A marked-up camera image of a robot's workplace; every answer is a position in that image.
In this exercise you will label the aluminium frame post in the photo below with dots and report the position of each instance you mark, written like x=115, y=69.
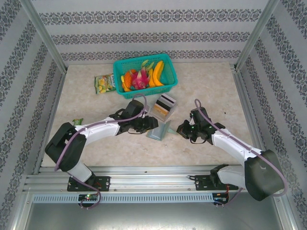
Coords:
x=254, y=36
x=45, y=36

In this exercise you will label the orange toy mango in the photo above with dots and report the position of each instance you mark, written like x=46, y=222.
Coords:
x=127, y=77

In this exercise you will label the grey card box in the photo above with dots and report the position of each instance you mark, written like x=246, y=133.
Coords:
x=157, y=133

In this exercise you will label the teal plastic basket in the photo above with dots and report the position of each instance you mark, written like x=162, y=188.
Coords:
x=169, y=69

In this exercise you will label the clear acrylic card stand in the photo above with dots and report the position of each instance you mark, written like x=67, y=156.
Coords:
x=165, y=116

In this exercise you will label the small green candy packet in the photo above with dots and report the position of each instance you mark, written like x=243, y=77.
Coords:
x=78, y=121

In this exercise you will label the grey sheet metal panel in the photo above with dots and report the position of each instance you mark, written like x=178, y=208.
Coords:
x=153, y=218

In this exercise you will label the yellow toy fruit slice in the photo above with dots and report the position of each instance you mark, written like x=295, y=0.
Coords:
x=126, y=88

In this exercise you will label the white card with black stripe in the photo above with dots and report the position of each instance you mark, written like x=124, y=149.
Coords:
x=169, y=98
x=160, y=103

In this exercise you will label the small yellow toy banana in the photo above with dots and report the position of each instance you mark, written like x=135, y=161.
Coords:
x=151, y=80

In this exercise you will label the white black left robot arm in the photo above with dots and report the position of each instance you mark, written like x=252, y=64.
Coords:
x=100, y=130

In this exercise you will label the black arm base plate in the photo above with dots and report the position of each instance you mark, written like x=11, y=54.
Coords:
x=201, y=183
x=104, y=183

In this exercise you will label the green yellow snack packet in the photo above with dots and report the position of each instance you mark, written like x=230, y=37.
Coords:
x=103, y=83

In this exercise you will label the aluminium side rail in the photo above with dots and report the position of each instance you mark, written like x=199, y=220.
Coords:
x=244, y=95
x=49, y=124

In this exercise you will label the pink toy dragon fruit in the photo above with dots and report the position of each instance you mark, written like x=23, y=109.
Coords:
x=139, y=79

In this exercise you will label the small circuit board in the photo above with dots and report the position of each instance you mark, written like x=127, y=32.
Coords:
x=88, y=197
x=220, y=200

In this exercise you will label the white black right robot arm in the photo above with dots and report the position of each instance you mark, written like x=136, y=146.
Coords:
x=235, y=146

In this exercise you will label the large yellow toy banana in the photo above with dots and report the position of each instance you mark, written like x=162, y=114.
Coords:
x=157, y=72

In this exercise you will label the aluminium front rail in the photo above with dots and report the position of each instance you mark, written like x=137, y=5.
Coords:
x=153, y=177

